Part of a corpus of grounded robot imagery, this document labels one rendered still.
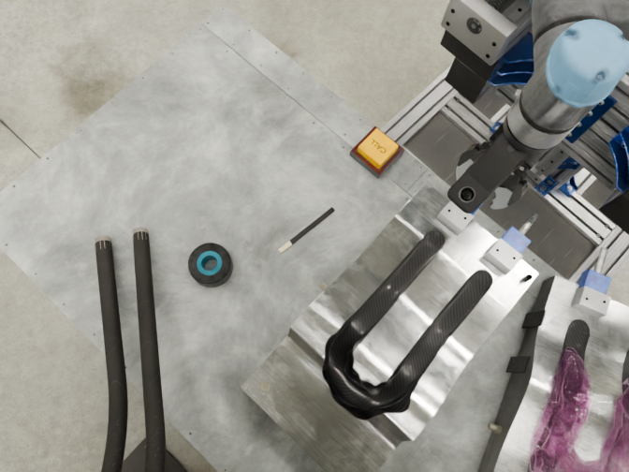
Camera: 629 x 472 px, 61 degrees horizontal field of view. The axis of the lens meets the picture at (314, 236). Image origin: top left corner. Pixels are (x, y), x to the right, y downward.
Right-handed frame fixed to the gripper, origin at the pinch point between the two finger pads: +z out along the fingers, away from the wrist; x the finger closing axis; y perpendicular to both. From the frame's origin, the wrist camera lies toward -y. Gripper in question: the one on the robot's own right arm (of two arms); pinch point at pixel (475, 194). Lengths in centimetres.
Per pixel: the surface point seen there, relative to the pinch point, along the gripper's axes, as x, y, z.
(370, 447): -14.2, -40.2, 14.9
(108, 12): 159, 15, 101
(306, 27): 95, 65, 101
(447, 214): 1.3, -1.7, 9.2
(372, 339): -2.8, -27.7, 8.3
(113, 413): 21, -64, 12
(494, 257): -9.5, -2.2, 9.2
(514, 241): -10.5, 3.1, 10.5
